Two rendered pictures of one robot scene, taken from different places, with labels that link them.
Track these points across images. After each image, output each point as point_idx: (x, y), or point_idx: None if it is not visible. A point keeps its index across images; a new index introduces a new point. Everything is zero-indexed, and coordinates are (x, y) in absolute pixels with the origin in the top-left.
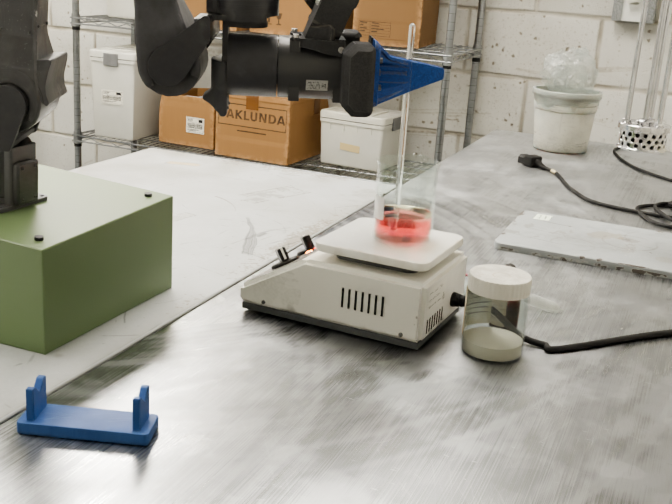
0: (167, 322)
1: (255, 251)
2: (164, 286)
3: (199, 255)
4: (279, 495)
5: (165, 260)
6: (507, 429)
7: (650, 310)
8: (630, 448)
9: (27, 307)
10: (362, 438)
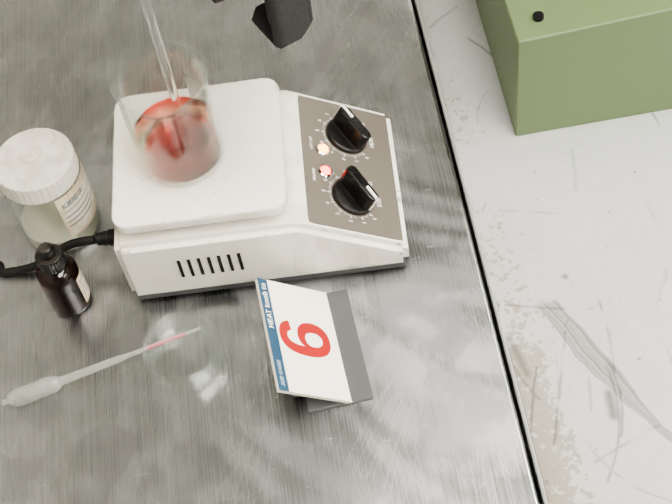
0: (432, 67)
1: (546, 322)
2: (511, 116)
3: (596, 249)
4: None
5: (512, 92)
6: (3, 92)
7: None
8: None
9: None
10: (115, 11)
